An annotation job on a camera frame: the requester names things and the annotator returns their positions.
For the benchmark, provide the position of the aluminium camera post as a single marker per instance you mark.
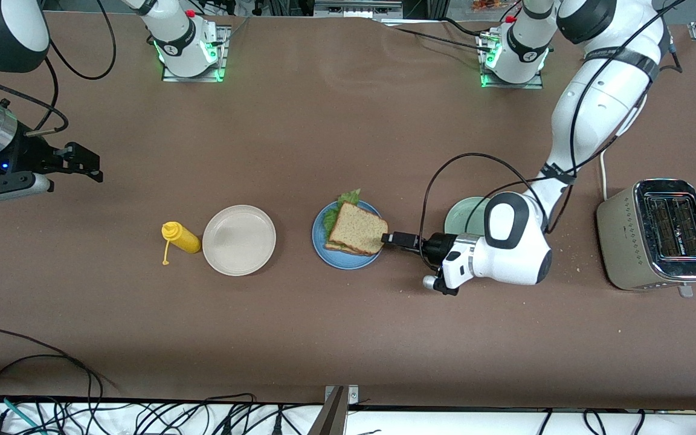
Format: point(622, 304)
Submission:
point(335, 417)

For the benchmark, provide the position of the beige chrome toaster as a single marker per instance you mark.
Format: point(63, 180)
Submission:
point(626, 241)

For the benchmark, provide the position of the green lettuce leaf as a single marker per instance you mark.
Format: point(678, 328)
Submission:
point(348, 198)

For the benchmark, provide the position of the blue plate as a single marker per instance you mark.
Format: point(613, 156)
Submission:
point(348, 264)

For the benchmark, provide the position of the orange packet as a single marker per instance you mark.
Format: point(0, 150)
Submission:
point(493, 5)

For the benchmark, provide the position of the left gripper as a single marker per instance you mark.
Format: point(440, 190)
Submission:
point(437, 246)

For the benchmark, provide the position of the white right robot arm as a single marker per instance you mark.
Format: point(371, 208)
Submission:
point(179, 42)

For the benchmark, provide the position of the beige plate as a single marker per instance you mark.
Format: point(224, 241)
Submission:
point(239, 241)

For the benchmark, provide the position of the brown toast bread slice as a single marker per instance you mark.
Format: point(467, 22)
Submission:
point(335, 246)
point(357, 229)

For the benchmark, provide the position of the green plate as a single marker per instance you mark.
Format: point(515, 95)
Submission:
point(463, 217)

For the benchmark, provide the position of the yellow squeeze bottle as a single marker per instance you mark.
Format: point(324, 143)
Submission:
point(183, 238)

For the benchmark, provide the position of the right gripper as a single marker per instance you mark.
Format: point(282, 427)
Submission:
point(23, 158)

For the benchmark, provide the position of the grey metal box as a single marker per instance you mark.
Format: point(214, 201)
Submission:
point(354, 9)

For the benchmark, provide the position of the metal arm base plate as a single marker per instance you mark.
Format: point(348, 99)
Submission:
point(173, 78)
point(511, 86)

